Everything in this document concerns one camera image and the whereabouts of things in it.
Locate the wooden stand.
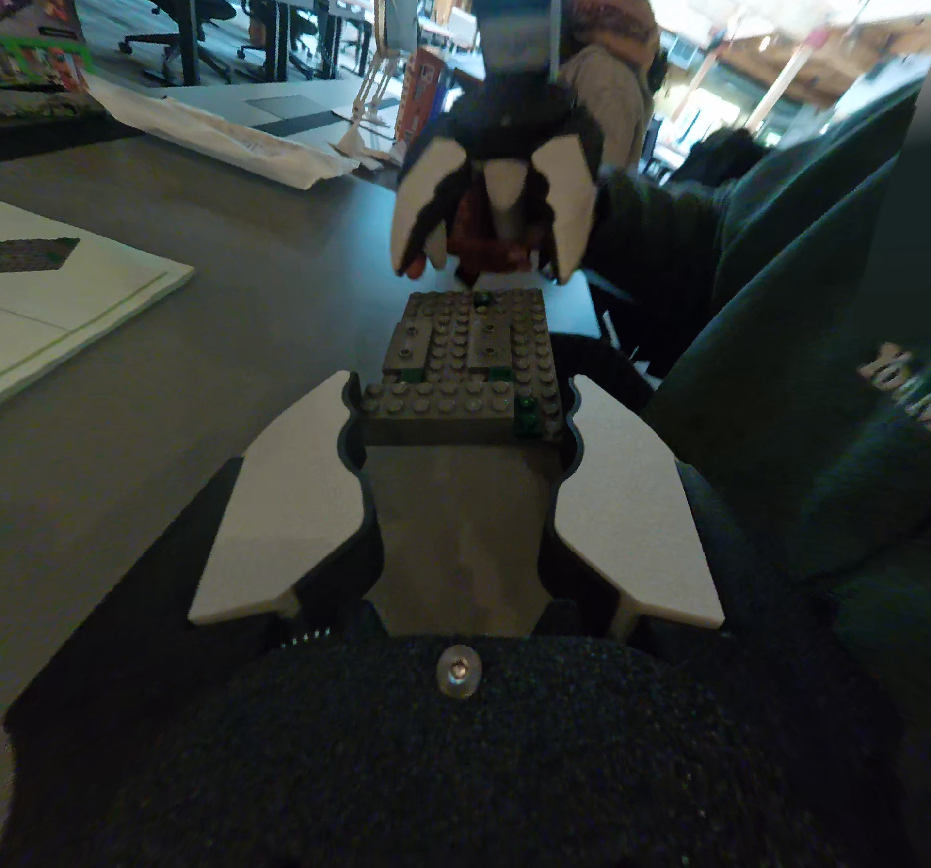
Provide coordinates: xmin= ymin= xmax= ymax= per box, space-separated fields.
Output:
xmin=351 ymin=0 xmax=410 ymax=129

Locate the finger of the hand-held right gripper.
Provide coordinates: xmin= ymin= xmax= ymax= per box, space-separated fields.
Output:
xmin=534 ymin=134 xmax=599 ymax=284
xmin=390 ymin=135 xmax=470 ymax=276

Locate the colourful toy set box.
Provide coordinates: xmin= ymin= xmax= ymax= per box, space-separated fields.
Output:
xmin=0 ymin=0 xmax=106 ymax=120

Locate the grey toy brick plate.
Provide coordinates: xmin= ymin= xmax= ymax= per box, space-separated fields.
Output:
xmin=361 ymin=288 xmax=567 ymax=447

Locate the person's right hand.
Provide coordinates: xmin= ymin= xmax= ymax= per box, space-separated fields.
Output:
xmin=403 ymin=185 xmax=545 ymax=289

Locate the white instruction booklet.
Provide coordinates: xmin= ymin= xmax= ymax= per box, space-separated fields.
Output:
xmin=0 ymin=201 xmax=196 ymax=405

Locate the crumpled white paper bag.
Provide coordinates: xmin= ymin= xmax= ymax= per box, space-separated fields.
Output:
xmin=83 ymin=72 xmax=361 ymax=190

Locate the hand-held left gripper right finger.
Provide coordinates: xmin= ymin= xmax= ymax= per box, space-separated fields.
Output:
xmin=538 ymin=374 xmax=726 ymax=640

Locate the black office chair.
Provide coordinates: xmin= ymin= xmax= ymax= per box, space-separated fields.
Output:
xmin=111 ymin=0 xmax=239 ymax=86
xmin=239 ymin=0 xmax=324 ymax=81

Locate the white paper sheet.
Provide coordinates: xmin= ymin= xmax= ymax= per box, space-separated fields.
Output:
xmin=538 ymin=268 xmax=606 ymax=340

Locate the person's dark green sweatshirt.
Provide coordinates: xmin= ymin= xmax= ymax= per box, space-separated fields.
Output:
xmin=640 ymin=76 xmax=931 ymax=868

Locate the orange carton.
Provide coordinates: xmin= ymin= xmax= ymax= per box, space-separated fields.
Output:
xmin=395 ymin=47 xmax=446 ymax=151

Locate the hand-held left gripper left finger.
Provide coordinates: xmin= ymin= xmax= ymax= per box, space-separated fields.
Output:
xmin=188 ymin=370 xmax=384 ymax=626

